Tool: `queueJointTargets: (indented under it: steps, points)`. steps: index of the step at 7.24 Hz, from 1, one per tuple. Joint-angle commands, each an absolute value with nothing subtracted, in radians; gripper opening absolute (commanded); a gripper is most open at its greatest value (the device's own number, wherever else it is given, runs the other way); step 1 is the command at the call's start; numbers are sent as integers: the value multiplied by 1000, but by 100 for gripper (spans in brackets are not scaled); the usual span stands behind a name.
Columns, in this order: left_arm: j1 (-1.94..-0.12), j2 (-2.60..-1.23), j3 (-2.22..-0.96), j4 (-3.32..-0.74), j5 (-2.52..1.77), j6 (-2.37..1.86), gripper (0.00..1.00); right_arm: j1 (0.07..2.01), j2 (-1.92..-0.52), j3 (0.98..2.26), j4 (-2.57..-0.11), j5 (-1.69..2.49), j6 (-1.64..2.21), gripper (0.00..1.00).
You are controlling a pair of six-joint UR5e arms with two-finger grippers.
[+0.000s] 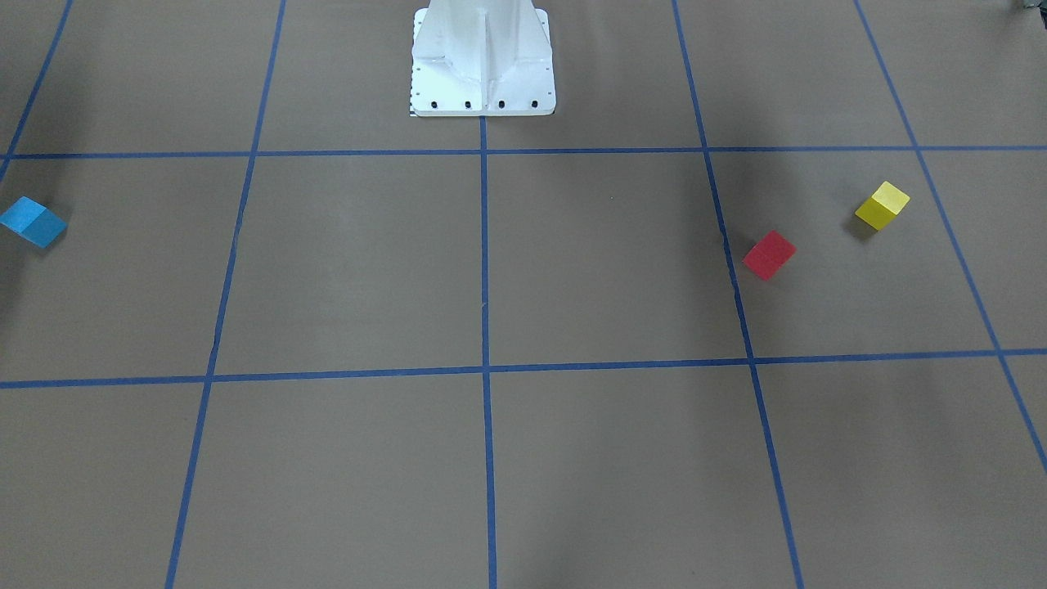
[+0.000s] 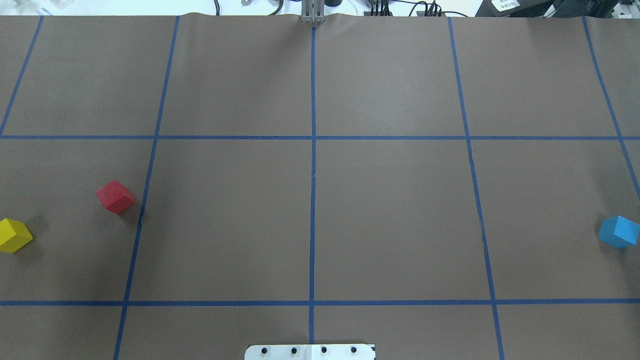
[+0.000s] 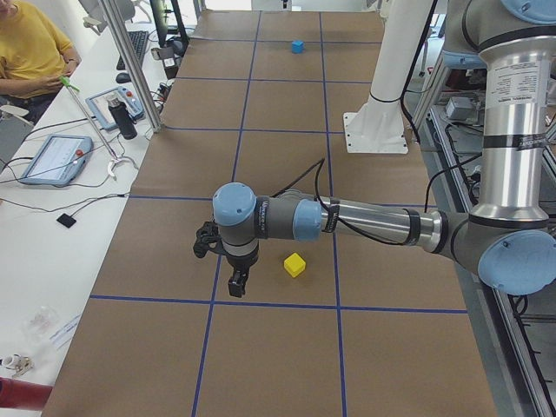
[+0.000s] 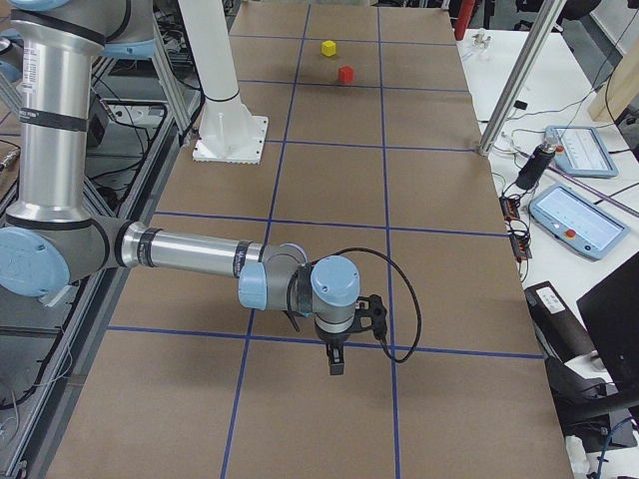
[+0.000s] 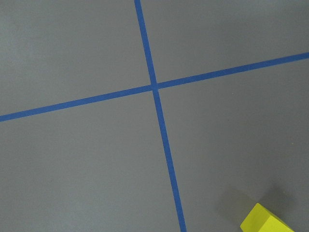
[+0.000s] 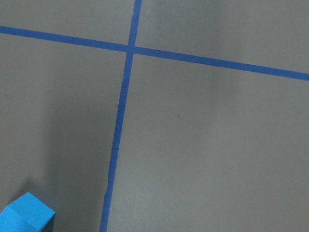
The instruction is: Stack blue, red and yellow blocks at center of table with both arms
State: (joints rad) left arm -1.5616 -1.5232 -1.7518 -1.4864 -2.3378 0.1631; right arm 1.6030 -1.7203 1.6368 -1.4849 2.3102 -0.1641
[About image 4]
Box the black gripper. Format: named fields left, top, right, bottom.
left=319, top=329, right=349, bottom=375

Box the red cube block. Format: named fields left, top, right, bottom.
left=337, top=65, right=354, bottom=85

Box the yellow cube block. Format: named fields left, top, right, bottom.
left=320, top=40, right=336, bottom=58

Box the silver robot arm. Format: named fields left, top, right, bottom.
left=1, top=1, right=360, bottom=375

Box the orange black electronics board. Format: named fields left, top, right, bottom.
left=499, top=196, right=532, bottom=263

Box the near teach pendant tablet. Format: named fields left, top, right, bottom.
left=528, top=184, right=630, bottom=260

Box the teach pendant tablet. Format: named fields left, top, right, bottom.
left=545, top=126, right=619, bottom=179
left=528, top=184, right=630, bottom=260

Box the black water bottle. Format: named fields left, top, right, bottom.
left=515, top=141, right=556, bottom=191

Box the black monitor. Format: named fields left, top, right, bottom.
left=577, top=253, right=638, bottom=387

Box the far teach pendant tablet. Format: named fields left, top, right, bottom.
left=545, top=126, right=619, bottom=179

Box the red cylinder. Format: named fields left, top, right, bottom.
left=454, top=0, right=475, bottom=41

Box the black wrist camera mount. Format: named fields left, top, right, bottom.
left=349, top=294, right=387, bottom=344

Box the black camera cable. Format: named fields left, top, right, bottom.
left=332, top=247, right=423, bottom=364

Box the white pedestal column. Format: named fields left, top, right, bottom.
left=179, top=0, right=269, bottom=165

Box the aluminium frame post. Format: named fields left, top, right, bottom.
left=477, top=0, right=566, bottom=157

